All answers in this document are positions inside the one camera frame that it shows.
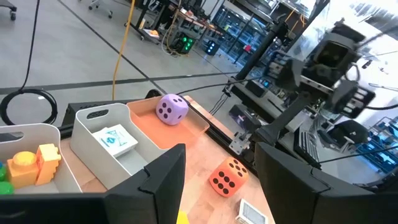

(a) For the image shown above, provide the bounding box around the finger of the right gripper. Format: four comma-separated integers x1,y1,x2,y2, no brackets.
276,58,307,91
331,79,376,119

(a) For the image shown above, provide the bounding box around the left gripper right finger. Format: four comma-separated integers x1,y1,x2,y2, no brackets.
254,142,398,224

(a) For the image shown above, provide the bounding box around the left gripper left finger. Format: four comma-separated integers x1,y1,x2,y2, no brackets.
0,143,187,224

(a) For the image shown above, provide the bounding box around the teal playing card deck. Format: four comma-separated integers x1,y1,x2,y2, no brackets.
92,124,139,158

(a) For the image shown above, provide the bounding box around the purple foam die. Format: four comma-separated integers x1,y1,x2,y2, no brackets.
155,93,190,126

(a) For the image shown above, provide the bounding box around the green two-by-four brick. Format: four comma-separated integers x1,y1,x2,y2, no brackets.
0,181,15,195

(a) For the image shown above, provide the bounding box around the black stand pole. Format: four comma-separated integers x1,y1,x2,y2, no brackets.
234,20,289,82

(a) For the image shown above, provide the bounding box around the black-and-white playing card deck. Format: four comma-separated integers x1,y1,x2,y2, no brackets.
235,198,269,224

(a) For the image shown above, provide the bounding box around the grey plastic storage bin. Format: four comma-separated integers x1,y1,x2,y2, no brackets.
0,123,83,195
70,103,171,190

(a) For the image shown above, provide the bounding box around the orange foam die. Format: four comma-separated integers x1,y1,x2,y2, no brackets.
209,156,249,198

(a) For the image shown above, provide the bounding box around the orange plastic storage bin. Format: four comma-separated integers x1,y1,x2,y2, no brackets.
126,95,211,150

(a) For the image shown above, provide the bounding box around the device with blue lights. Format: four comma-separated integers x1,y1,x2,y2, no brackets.
205,39,220,57

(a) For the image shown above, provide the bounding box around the yellow stepped block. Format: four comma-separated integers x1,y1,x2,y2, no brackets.
35,143,62,187

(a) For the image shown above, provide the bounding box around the device with green lights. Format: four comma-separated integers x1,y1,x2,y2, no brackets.
174,33,196,55

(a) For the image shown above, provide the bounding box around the silver metal bracket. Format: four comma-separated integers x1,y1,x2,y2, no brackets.
229,132,250,156

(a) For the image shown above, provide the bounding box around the black coiled cable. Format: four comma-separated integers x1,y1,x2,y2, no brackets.
0,0,59,126

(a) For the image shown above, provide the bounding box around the yellow power cable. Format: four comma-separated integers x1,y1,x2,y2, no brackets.
111,0,137,101

